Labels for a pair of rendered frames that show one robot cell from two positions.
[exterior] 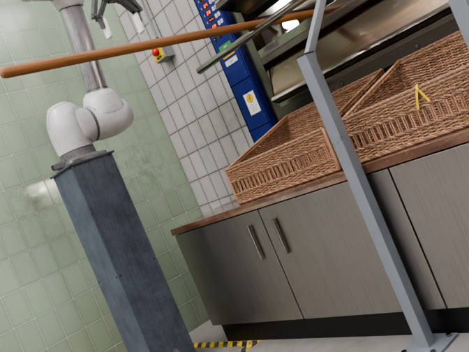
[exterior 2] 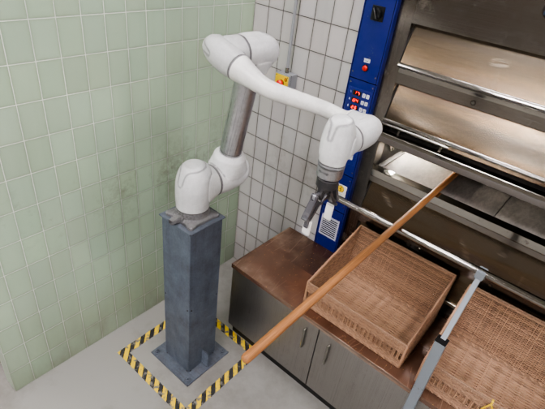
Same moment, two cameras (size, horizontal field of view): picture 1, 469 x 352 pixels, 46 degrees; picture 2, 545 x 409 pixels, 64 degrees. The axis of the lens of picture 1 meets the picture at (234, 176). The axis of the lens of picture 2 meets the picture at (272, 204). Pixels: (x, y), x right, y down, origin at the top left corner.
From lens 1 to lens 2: 1.76 m
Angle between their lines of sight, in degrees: 35
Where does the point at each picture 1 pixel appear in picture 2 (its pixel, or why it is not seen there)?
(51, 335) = (103, 293)
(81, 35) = (246, 111)
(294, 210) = (348, 356)
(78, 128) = (207, 196)
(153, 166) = not seen: hidden behind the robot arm
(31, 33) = (173, 12)
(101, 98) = (234, 168)
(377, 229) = not seen: outside the picture
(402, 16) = (498, 266)
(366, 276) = not seen: outside the picture
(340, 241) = (366, 393)
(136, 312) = (190, 332)
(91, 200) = (194, 260)
